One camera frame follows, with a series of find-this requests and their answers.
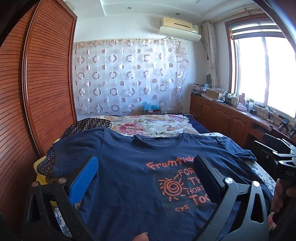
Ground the blue plastic bag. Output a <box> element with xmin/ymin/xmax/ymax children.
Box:
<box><xmin>142</xmin><ymin>101</ymin><xmax>161</xmax><ymax>112</ymax></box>

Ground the blue floral bedsheet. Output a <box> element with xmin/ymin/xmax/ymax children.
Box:
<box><xmin>52</xmin><ymin>132</ymin><xmax>278</xmax><ymax>239</ymax></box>

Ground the cardboard box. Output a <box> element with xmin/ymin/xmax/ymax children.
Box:
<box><xmin>205</xmin><ymin>89</ymin><xmax>226</xmax><ymax>100</ymax></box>

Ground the wooden cabinet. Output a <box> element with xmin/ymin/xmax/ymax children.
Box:
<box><xmin>190</xmin><ymin>93</ymin><xmax>296</xmax><ymax>149</ymax></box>

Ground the navy blanket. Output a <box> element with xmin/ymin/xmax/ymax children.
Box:
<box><xmin>185</xmin><ymin>113</ymin><xmax>211</xmax><ymax>135</ymax></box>

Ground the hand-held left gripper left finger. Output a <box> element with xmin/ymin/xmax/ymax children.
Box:
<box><xmin>23</xmin><ymin>156</ymin><xmax>100</xmax><ymax>241</ymax></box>

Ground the wooden-framed window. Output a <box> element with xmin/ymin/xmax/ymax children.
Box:
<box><xmin>225</xmin><ymin>14</ymin><xmax>296</xmax><ymax>119</ymax></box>

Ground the white air conditioner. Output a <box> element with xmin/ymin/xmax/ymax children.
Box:
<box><xmin>161</xmin><ymin>17</ymin><xmax>199</xmax><ymax>34</ymax></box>

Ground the person's right hand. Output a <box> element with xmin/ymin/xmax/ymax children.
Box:
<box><xmin>271</xmin><ymin>181</ymin><xmax>296</xmax><ymax>213</ymax></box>

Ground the yellow plush toy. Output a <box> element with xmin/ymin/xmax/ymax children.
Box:
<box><xmin>33</xmin><ymin>160</ymin><xmax>58</xmax><ymax>207</ymax></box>

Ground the dark circle-patterned cloth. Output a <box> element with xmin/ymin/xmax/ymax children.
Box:
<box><xmin>37</xmin><ymin>117</ymin><xmax>114</xmax><ymax>183</ymax></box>

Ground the sheer circle-patterned curtain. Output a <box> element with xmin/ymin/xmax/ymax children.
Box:
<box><xmin>73</xmin><ymin>39</ymin><xmax>189</xmax><ymax>115</ymax></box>

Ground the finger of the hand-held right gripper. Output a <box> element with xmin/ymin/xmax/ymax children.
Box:
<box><xmin>264</xmin><ymin>134</ymin><xmax>295</xmax><ymax>151</ymax></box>
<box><xmin>252</xmin><ymin>140</ymin><xmax>279</xmax><ymax>162</ymax></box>

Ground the bunched white curtain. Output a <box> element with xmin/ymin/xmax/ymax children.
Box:
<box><xmin>202</xmin><ymin>21</ymin><xmax>219</xmax><ymax>88</ymax></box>

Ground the wooden louvred wardrobe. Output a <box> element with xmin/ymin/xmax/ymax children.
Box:
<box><xmin>0</xmin><ymin>0</ymin><xmax>78</xmax><ymax>241</ymax></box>

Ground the navy t-shirt with orange print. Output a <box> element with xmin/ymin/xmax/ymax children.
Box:
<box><xmin>50</xmin><ymin>127</ymin><xmax>274</xmax><ymax>241</ymax></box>

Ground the person's left hand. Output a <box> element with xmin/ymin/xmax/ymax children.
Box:
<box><xmin>133</xmin><ymin>232</ymin><xmax>149</xmax><ymax>241</ymax></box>

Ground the floral blanket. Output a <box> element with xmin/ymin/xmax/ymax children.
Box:
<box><xmin>92</xmin><ymin>114</ymin><xmax>200</xmax><ymax>138</ymax></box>

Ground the wall air conditioner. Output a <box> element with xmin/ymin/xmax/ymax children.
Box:
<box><xmin>158</xmin><ymin>26</ymin><xmax>201</xmax><ymax>42</ymax></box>

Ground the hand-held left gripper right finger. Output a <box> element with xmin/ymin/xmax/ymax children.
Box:
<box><xmin>178</xmin><ymin>155</ymin><xmax>271</xmax><ymax>241</ymax></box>

